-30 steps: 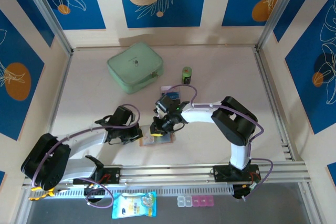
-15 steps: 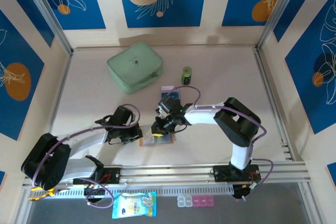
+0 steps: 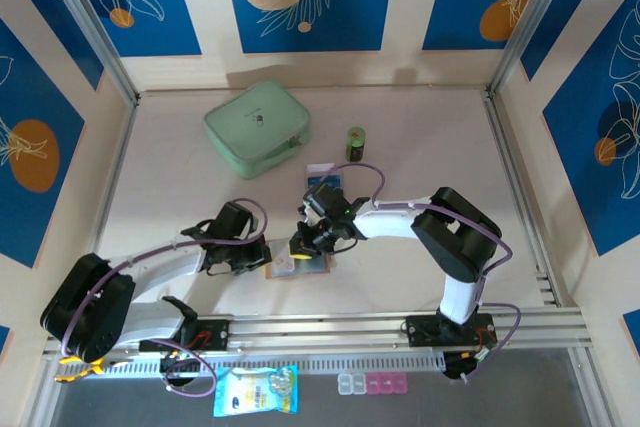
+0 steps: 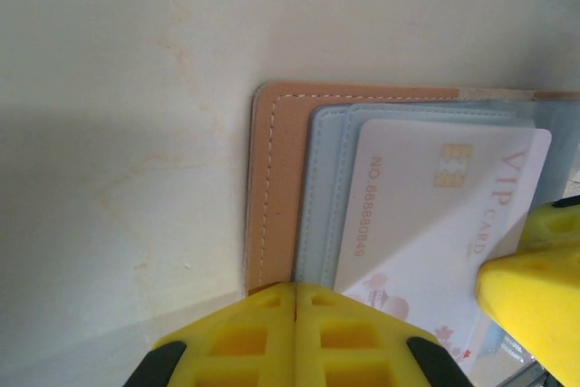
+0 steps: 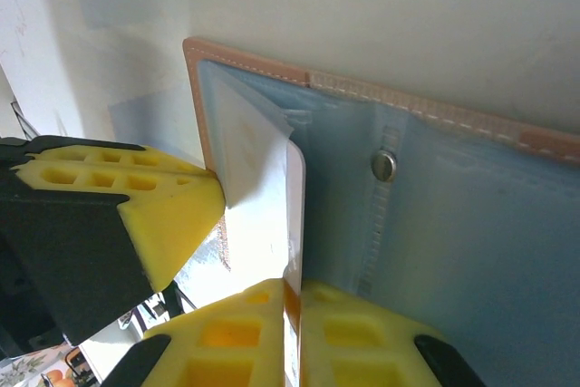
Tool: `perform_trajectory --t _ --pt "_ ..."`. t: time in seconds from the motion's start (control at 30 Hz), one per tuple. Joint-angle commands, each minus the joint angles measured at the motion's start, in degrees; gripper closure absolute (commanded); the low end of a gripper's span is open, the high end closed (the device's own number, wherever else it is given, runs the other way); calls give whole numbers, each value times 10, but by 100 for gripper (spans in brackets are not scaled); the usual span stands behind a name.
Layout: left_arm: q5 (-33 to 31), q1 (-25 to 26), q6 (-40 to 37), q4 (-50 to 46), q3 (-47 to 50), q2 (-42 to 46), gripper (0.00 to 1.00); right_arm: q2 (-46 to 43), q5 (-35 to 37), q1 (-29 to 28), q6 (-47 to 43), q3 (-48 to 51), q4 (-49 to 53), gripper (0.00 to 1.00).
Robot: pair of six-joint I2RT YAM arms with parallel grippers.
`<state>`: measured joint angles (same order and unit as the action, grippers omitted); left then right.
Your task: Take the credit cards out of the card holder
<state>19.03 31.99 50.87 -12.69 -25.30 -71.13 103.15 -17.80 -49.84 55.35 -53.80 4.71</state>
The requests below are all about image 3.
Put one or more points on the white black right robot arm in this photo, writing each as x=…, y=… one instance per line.
x=395, y=219

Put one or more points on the aluminium frame post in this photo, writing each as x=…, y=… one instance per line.
x=531, y=22
x=92, y=27

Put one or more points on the blue white snack bag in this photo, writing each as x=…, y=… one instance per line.
x=255, y=392

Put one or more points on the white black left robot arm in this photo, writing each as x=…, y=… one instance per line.
x=160, y=267

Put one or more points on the white card pink print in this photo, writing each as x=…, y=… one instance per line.
x=281, y=263

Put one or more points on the clear plastic pill box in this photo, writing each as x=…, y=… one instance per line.
x=344, y=383
x=359, y=383

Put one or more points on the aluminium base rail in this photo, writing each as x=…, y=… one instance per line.
x=325, y=332

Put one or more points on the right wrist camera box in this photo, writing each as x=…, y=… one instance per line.
x=304, y=212

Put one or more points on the green lidded supplement bottle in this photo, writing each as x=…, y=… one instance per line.
x=356, y=139

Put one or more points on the blue credit card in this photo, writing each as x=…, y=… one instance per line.
x=320, y=184

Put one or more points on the aluminium table edge rail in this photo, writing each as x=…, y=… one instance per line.
x=117, y=172
x=520, y=197

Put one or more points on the mint green zip pouch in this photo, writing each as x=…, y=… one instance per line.
x=250, y=122

